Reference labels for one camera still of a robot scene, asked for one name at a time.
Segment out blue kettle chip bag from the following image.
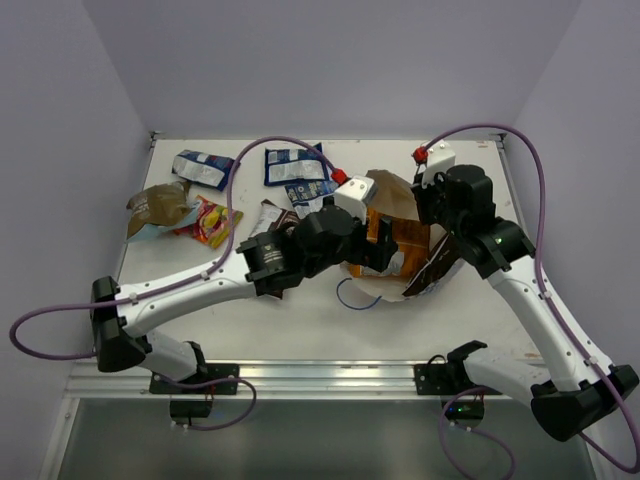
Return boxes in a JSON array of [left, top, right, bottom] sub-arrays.
[[284, 180, 338, 219]]

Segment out dark brown chip bag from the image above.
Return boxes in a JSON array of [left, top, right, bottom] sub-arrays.
[[249, 199, 300, 237]]

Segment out orange chip bag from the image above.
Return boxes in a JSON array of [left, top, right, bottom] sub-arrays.
[[346, 207, 430, 279]]

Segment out blue checkered paper bag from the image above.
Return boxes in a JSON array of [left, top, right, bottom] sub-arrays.
[[341, 170, 463, 302]]

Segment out blue white chip bag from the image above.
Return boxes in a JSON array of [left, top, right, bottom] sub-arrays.
[[264, 148, 329, 187]]

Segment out colourful fruit candy bag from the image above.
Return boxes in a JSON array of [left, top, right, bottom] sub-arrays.
[[173, 195, 244, 249]]

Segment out navy white snack bag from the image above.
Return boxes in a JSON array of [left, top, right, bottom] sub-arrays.
[[171, 150, 234, 191]]

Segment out olive brown snack bag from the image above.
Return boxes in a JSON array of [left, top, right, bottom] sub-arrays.
[[126, 181, 199, 242]]

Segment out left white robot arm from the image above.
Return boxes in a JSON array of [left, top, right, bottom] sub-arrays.
[[91, 201, 398, 393]]

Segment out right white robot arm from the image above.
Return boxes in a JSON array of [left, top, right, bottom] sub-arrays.
[[411, 165, 639, 442]]

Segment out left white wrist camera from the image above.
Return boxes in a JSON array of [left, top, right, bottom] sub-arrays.
[[333, 175, 378, 224]]

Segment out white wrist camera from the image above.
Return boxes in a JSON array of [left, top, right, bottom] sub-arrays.
[[333, 175, 378, 224], [413, 141, 456, 188]]

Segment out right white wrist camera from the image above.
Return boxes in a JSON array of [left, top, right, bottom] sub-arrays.
[[413, 141, 456, 188]]

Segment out aluminium mounting rail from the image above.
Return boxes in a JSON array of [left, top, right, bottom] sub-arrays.
[[64, 359, 536, 399]]

